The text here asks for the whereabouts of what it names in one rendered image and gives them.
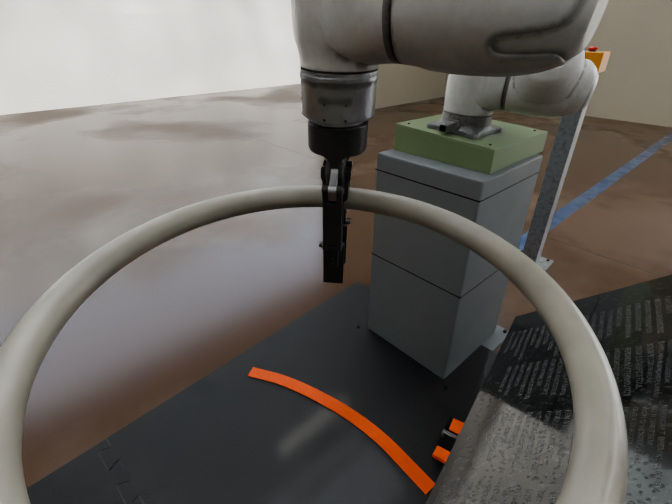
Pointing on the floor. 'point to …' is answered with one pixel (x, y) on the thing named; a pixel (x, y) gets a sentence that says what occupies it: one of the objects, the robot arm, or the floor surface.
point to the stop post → (549, 193)
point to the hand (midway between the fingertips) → (335, 254)
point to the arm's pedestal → (443, 258)
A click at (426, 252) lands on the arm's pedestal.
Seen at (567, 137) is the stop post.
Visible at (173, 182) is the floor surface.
